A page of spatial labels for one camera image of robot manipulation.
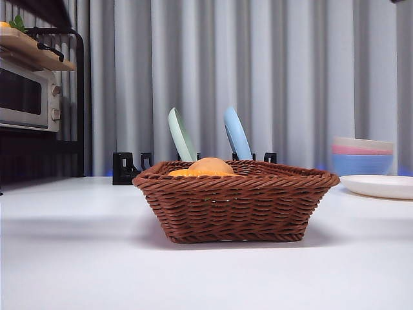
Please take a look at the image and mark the tan potato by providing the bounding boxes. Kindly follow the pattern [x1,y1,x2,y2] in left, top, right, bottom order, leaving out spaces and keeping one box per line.
[188,157,234,176]

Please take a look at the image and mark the orange plastic corn cob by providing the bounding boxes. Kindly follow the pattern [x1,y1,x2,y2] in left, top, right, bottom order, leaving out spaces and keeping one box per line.
[167,169,240,178]

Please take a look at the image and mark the brown wicker basket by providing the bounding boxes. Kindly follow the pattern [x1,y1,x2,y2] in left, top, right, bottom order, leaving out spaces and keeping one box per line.
[132,160,341,243]

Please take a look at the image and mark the pale green plate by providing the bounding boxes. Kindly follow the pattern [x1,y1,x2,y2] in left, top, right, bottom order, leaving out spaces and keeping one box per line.
[168,107,197,163]

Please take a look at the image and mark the pale blue plate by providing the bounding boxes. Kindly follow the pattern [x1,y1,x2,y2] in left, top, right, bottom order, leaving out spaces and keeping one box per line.
[223,106,254,161]

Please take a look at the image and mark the black dish rack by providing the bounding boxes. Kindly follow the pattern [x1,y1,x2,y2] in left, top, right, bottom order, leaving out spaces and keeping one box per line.
[112,151,277,186]

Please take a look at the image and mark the grey pleated curtain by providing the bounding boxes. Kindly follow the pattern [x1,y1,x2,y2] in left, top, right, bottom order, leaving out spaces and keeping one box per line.
[0,0,413,178]

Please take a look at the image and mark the pink bowl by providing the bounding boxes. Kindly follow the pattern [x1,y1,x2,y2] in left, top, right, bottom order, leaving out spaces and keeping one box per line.
[332,144,395,156]

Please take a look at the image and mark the blue bowl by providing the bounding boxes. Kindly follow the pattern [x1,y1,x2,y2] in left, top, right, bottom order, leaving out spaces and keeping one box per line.
[332,153,395,177]

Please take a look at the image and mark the beige bowl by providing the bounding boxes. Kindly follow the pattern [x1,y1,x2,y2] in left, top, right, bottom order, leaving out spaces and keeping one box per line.
[332,136,395,150]

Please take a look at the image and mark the cream white plate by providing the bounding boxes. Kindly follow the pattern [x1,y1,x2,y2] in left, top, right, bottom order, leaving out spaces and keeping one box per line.
[340,174,413,200]

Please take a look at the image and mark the green leaves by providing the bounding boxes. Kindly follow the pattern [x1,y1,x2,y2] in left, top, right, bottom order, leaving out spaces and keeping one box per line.
[7,14,25,33]

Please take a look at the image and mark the black metal shelf frame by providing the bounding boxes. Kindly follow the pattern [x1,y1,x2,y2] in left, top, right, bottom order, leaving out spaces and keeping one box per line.
[0,27,86,185]

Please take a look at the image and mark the wooden board with black handle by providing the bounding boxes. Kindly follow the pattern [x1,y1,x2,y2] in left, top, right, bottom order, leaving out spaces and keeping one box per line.
[0,26,76,72]

